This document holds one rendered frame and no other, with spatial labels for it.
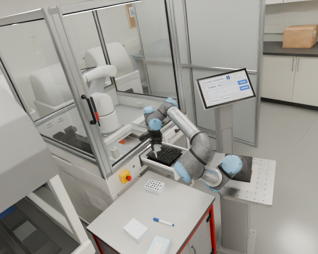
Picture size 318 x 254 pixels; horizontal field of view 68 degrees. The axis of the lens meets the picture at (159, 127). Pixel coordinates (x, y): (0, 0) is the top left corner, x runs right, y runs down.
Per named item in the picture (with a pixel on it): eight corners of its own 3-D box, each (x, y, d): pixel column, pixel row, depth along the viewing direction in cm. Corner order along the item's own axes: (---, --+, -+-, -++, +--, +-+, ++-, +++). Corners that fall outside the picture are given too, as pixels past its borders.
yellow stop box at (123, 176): (132, 178, 172) (130, 171, 168) (125, 184, 167) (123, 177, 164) (127, 176, 175) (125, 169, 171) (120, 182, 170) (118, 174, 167)
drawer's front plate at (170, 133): (184, 130, 223) (183, 120, 218) (166, 146, 204) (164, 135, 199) (183, 130, 224) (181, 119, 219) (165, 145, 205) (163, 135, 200)
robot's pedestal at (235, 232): (256, 231, 211) (260, 164, 175) (252, 262, 188) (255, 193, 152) (222, 222, 225) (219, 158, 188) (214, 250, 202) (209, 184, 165)
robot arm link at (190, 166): (234, 179, 154) (202, 161, 112) (218, 195, 156) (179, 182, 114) (222, 166, 161) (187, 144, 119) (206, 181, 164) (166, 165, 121)
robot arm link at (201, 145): (217, 143, 110) (165, 92, 143) (201, 160, 112) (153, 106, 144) (226, 150, 119) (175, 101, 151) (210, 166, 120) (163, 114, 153)
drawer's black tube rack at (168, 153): (182, 156, 185) (181, 149, 182) (169, 170, 174) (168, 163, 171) (160, 149, 198) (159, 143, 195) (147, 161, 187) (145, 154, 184)
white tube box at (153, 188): (165, 187, 170) (164, 183, 168) (159, 195, 164) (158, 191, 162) (150, 182, 176) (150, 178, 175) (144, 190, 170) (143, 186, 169)
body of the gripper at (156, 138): (162, 145, 162) (159, 130, 156) (150, 146, 164) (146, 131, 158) (163, 139, 169) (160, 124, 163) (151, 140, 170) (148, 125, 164)
